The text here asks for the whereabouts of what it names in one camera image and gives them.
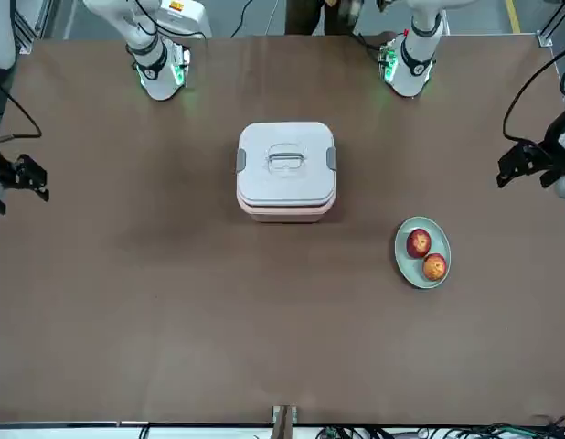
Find black cable bundle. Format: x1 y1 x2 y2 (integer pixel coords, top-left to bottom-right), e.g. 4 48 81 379
309 413 565 439

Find aluminium frame post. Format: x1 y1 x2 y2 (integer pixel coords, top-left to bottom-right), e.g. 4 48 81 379
15 0 53 54
537 0 565 48

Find green plate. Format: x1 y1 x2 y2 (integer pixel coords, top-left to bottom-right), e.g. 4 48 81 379
393 216 453 290

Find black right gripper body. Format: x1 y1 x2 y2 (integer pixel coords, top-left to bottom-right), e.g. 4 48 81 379
0 146 24 185

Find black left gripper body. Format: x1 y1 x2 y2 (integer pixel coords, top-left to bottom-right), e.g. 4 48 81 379
515 136 565 173

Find red and yellow apple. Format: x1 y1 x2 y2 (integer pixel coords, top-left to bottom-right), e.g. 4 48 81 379
421 252 448 282

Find aluminium table edge rail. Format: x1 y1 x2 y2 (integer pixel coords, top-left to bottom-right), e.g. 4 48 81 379
0 418 274 431

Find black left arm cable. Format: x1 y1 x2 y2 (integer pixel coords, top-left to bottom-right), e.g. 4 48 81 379
502 43 565 144

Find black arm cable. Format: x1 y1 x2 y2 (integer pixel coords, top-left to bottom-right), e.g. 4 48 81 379
0 84 43 146
502 43 565 144

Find white box lid with handle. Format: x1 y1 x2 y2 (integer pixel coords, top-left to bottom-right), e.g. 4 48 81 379
236 121 337 208

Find white cabinet with yellow label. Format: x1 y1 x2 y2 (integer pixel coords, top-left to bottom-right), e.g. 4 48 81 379
150 0 214 40

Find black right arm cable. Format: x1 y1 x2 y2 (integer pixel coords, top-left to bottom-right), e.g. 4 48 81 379
0 84 43 146

